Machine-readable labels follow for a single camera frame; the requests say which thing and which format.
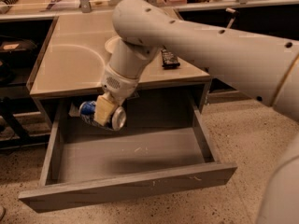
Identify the blue pepsi can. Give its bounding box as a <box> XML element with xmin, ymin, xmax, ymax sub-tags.
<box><xmin>79</xmin><ymin>101</ymin><xmax>126</xmax><ymax>131</ymax></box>

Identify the black snack bar packet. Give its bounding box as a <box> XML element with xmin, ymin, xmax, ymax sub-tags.
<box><xmin>161</xmin><ymin>49</ymin><xmax>180</xmax><ymax>69</ymax></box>

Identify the black bag on shelf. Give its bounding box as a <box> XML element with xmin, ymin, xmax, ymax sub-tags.
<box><xmin>0</xmin><ymin>39</ymin><xmax>37</xmax><ymax>68</ymax></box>

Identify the grey cabinet with steel top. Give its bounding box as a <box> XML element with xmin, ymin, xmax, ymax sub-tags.
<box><xmin>28</xmin><ymin>11</ymin><xmax>210</xmax><ymax>126</ymax></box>

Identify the white paper bowl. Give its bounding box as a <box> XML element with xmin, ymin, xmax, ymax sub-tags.
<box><xmin>105</xmin><ymin>35</ymin><xmax>121</xmax><ymax>54</ymax></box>

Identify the open grey top drawer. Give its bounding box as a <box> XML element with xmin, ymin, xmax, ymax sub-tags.
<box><xmin>19</xmin><ymin>102</ymin><xmax>236</xmax><ymax>213</ymax></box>

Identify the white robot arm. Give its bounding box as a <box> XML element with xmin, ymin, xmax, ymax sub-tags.
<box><xmin>102</xmin><ymin>0</ymin><xmax>299</xmax><ymax>224</ymax></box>

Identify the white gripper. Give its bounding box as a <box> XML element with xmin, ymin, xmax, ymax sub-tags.
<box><xmin>94</xmin><ymin>64</ymin><xmax>138</xmax><ymax>126</ymax></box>

